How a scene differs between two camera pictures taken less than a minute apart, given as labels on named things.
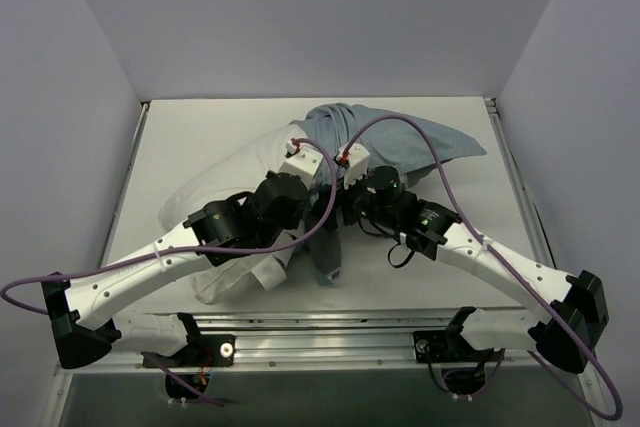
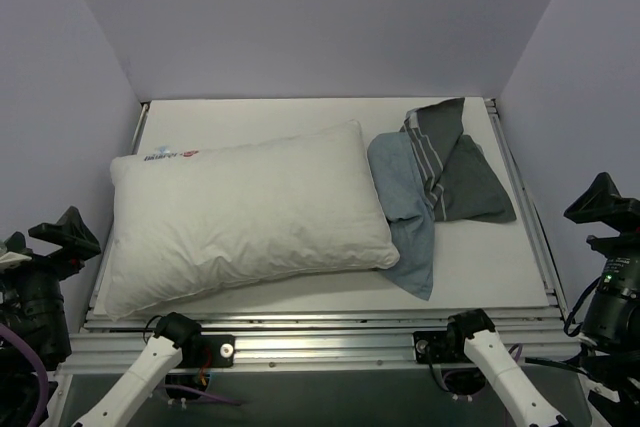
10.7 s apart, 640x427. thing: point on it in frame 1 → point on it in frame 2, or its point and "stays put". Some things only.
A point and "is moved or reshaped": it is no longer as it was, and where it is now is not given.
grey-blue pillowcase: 394,143 → 431,172
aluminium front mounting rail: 320,342 stays put
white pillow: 231,174 is moved or reshaped
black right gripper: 347,202 → 615,243
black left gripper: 320,202 → 55,253
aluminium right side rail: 523,198 stays put
